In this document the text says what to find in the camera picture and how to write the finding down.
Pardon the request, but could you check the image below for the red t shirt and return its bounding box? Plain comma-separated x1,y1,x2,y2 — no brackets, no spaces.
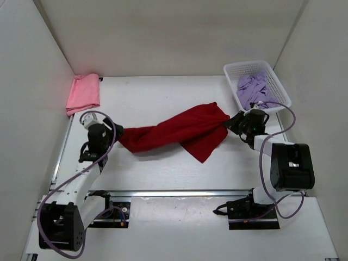
119,102,230,163

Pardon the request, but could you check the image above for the white plastic basket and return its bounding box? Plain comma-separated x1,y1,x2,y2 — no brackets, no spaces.
223,60,291,114

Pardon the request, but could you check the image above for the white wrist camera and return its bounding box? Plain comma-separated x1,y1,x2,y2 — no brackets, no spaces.
250,101,265,109
80,113,100,130

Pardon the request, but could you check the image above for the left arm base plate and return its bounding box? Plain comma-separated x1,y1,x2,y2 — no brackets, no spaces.
89,197,131,229

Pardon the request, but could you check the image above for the pink t shirt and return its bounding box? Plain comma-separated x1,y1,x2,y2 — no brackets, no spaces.
66,73,101,116

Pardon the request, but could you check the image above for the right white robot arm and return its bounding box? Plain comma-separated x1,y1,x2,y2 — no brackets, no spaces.
213,109,315,223

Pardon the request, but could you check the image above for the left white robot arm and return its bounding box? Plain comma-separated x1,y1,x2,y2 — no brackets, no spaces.
37,118,124,251

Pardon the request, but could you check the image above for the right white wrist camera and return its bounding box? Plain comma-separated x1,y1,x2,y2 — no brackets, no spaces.
250,101,265,109

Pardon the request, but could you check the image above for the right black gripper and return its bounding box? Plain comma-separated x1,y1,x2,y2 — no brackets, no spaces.
224,111,253,136

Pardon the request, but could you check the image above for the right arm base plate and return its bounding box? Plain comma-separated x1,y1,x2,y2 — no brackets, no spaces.
227,199,280,231

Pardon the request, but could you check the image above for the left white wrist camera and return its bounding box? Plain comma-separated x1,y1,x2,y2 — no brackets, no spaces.
80,113,100,130

